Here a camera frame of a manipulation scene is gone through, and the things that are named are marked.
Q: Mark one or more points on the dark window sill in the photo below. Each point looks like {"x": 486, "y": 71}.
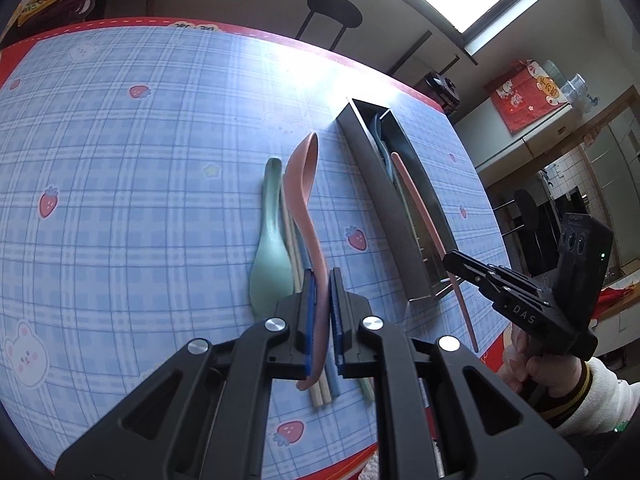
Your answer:
{"x": 425, "y": 15}

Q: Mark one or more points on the red printed cloth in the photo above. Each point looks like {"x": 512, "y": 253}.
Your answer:
{"x": 530, "y": 97}

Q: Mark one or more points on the green chopstick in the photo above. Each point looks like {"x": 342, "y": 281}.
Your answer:
{"x": 367, "y": 391}

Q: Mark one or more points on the clear plastic containers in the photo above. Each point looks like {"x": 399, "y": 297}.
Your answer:
{"x": 575, "y": 87}

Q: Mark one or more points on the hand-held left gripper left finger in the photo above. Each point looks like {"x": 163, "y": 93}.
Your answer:
{"x": 310, "y": 320}

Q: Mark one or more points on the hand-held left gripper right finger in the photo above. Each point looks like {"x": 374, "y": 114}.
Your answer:
{"x": 339, "y": 320}

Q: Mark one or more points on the metal utensil tray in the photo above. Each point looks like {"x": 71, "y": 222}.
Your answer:
{"x": 380, "y": 200}

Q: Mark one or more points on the green spoon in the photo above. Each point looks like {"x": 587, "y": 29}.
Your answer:
{"x": 270, "y": 260}

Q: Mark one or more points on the pink chopstick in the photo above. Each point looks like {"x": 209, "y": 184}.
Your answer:
{"x": 425, "y": 220}

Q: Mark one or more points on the black round stool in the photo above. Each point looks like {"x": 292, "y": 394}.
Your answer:
{"x": 332, "y": 10}
{"x": 525, "y": 205}

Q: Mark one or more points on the blue spoon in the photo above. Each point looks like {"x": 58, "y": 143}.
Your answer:
{"x": 382, "y": 132}

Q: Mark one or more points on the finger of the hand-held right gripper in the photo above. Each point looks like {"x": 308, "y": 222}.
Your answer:
{"x": 520, "y": 282}
{"x": 470, "y": 267}

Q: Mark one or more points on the pink spoon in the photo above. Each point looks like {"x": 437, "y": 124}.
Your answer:
{"x": 302, "y": 180}

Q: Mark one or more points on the person's right hand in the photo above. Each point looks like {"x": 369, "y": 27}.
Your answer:
{"x": 550, "y": 372}

